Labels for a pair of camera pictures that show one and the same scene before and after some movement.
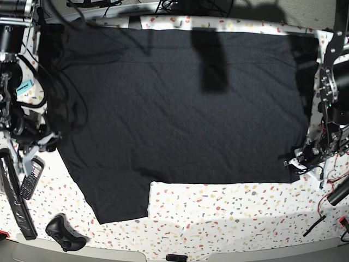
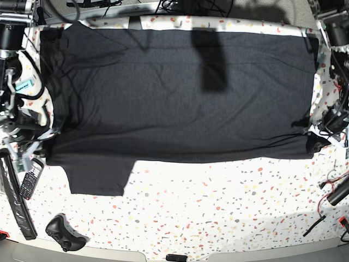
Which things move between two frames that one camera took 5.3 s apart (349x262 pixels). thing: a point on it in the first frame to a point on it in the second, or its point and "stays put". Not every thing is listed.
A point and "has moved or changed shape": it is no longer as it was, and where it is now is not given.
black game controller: x=59 y=228 stays put
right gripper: x=310 y=159 to x=334 y=119
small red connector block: x=343 y=221 stays put
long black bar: x=7 y=163 stays put
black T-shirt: x=129 y=107 has moved or changed shape
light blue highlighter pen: x=24 y=86 stays put
